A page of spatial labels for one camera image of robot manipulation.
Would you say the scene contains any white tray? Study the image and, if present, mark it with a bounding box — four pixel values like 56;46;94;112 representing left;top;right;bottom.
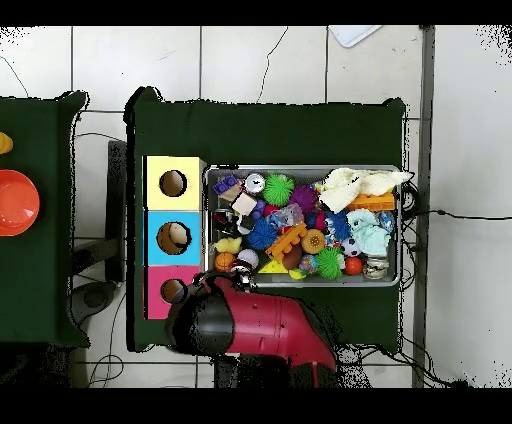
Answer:
327;25;383;49

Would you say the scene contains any silver mesh bin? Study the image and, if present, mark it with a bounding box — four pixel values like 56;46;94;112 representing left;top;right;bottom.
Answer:
204;164;402;288

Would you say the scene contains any blue spiky ball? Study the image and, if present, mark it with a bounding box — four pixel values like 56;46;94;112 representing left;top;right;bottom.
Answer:
324;210;352;241
246;227;279;252

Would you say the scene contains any mint green cloth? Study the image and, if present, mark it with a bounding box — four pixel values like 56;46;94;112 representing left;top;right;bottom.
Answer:
346;208;392;257

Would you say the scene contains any wooden box with three holes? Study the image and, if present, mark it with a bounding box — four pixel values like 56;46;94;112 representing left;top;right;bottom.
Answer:
142;155;208;321

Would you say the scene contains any dark green table cloth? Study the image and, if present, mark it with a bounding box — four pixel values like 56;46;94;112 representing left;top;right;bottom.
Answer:
125;86;407;353

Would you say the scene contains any black cable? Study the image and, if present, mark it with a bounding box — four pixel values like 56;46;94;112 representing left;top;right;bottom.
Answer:
399;207;512;222

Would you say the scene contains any neighbouring green cloth table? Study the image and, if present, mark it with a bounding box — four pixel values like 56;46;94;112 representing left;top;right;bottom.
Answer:
0;90;91;347

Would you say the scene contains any small orange basketball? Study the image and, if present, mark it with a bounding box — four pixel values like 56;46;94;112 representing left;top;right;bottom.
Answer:
214;251;236;274

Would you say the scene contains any wooden cube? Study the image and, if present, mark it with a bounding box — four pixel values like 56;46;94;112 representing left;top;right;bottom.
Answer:
231;192;258;216

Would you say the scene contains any orange toy brick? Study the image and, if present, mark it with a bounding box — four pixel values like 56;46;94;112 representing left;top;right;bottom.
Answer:
346;191;397;212

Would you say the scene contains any purple spiky ball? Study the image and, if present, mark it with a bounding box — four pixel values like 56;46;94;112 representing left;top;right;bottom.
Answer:
288;184;319;215

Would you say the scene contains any green spiky ball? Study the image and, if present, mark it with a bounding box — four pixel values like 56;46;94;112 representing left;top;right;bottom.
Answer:
262;172;296;208
315;246;345;280

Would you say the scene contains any cream waffle cloth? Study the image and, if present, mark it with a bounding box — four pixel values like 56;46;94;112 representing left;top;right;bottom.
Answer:
318;166;415;214

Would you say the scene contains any orange plastic bowl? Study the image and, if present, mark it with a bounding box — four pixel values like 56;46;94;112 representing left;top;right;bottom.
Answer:
0;168;41;237

